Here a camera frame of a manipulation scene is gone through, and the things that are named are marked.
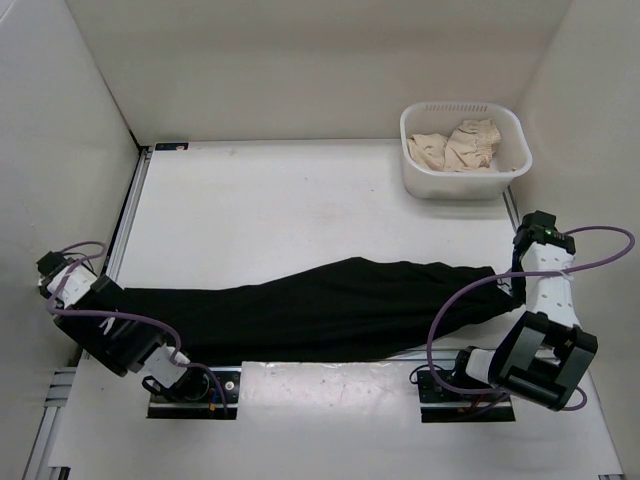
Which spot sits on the aluminium left side rail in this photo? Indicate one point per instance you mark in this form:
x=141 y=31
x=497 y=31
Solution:
x=59 y=390

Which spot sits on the aluminium table edge rail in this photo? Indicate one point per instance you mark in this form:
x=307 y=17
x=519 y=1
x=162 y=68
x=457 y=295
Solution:
x=412 y=355

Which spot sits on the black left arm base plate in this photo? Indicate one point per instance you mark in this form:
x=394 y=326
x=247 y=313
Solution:
x=196 y=396

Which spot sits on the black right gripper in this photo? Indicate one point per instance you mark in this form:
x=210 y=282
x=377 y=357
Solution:
x=518 y=295

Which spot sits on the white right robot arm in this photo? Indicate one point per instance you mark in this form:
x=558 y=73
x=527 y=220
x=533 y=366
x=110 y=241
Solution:
x=545 y=355

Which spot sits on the white plastic basket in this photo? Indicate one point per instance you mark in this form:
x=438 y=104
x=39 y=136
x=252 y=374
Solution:
x=512 y=159

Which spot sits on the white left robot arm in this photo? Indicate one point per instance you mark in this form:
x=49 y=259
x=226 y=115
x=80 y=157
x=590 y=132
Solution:
x=106 y=321

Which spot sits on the beige crumpled garment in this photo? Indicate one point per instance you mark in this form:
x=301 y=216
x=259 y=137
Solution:
x=469 y=149

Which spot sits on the black trousers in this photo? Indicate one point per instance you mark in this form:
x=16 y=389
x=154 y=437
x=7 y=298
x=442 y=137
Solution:
x=354 y=309

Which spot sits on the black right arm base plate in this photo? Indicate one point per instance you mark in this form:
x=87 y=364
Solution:
x=440 y=406

